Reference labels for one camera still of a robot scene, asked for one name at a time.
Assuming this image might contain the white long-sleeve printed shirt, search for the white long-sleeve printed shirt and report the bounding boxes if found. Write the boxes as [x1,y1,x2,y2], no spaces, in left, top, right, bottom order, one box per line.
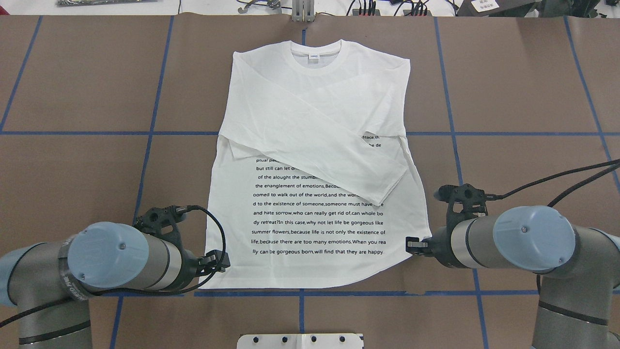
[204,40,431,289]

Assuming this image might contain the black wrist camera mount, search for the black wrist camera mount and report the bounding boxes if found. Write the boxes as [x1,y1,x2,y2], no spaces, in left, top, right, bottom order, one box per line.
[433,184,489,233]
[133,206,189,247]

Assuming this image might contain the black braided right cable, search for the black braided right cable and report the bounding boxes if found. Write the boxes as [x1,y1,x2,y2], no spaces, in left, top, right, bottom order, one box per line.
[484,158,620,209]

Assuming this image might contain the dark device with label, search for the dark device with label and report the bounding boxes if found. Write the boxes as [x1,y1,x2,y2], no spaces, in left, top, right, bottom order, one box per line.
[456,0,541,17]

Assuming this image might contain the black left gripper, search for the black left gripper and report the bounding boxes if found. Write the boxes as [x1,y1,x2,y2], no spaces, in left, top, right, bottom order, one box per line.
[180,250,231,286]

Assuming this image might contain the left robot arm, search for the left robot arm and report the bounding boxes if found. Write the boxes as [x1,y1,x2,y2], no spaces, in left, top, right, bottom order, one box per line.
[1,222,230,349]

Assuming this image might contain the black braided cable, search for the black braided cable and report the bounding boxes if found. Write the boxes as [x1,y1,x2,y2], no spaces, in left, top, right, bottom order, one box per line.
[0,205,228,330]
[484,158,620,209]

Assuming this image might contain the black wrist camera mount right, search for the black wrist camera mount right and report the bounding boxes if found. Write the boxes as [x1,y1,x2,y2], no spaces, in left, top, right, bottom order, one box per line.
[433,184,489,233]

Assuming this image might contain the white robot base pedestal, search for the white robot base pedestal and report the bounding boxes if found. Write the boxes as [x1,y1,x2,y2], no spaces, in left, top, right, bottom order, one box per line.
[236,333,365,349]

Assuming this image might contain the black braided left cable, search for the black braided left cable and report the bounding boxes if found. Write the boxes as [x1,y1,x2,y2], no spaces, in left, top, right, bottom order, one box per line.
[0,205,228,330]

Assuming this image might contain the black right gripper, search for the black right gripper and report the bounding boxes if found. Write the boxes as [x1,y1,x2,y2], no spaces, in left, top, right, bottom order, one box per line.
[405,227,458,268]

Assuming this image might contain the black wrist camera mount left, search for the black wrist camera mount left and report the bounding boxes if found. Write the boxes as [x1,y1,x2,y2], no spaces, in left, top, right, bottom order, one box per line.
[133,206,189,247]

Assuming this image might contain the grey aluminium frame post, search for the grey aluminium frame post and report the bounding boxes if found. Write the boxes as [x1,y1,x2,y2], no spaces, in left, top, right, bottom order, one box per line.
[292,0,316,22]

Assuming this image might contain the black cables at table edge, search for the black cables at table edge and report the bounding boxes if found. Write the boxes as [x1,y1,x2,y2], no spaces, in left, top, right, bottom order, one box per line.
[347,0,459,17]

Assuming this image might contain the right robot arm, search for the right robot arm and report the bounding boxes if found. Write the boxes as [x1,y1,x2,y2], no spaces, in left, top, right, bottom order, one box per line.
[406,206,620,349]

